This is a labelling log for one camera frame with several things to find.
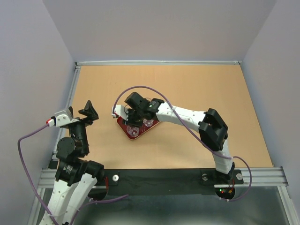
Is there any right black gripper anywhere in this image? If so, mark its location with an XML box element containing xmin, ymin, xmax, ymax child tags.
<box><xmin>122</xmin><ymin>108</ymin><xmax>144</xmax><ymax>129</ymax></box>

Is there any clear glass group back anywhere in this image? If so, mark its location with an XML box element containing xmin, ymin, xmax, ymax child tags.
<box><xmin>127</xmin><ymin>126</ymin><xmax>139</xmax><ymax>138</ymax></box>

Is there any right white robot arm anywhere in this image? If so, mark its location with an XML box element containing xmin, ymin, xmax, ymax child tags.
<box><xmin>120</xmin><ymin>92</ymin><xmax>235</xmax><ymax>183</ymax></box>

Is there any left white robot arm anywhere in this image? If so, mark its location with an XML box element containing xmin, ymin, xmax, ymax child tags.
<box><xmin>40</xmin><ymin>101</ymin><xmax>105</xmax><ymax>225</ymax></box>

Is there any red lacquer tray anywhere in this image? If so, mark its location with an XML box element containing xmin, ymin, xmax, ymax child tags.
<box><xmin>117</xmin><ymin>118</ymin><xmax>160</xmax><ymax>140</ymax></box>

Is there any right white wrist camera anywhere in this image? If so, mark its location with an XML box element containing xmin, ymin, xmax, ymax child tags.
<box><xmin>111</xmin><ymin>105</ymin><xmax>129</xmax><ymax>121</ymax></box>

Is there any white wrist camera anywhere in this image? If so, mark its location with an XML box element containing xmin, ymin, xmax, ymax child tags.
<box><xmin>46</xmin><ymin>106</ymin><xmax>79</xmax><ymax>128</ymax></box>
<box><xmin>111</xmin><ymin>105</ymin><xmax>129</xmax><ymax>121</ymax></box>

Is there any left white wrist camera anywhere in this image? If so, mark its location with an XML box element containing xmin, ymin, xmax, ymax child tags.
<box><xmin>46</xmin><ymin>106</ymin><xmax>79</xmax><ymax>128</ymax></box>

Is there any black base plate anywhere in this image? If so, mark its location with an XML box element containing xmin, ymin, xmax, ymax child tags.
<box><xmin>86</xmin><ymin>168</ymin><xmax>244</xmax><ymax>197</ymax></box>

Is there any aluminium table frame rail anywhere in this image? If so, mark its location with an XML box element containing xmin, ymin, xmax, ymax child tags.
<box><xmin>28</xmin><ymin>60</ymin><xmax>291</xmax><ymax>225</ymax></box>

